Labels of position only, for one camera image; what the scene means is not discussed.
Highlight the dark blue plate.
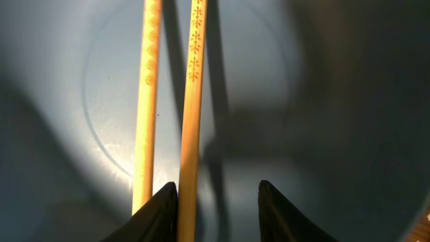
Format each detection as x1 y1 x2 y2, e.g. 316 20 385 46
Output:
1 1 429 241

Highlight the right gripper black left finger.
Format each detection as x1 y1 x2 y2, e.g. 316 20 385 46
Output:
101 181 178 242

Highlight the wooden chopstick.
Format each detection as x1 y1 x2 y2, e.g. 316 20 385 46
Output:
177 0 208 242
132 0 162 214

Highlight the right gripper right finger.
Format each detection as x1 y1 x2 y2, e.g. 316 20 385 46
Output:
258 180 337 242

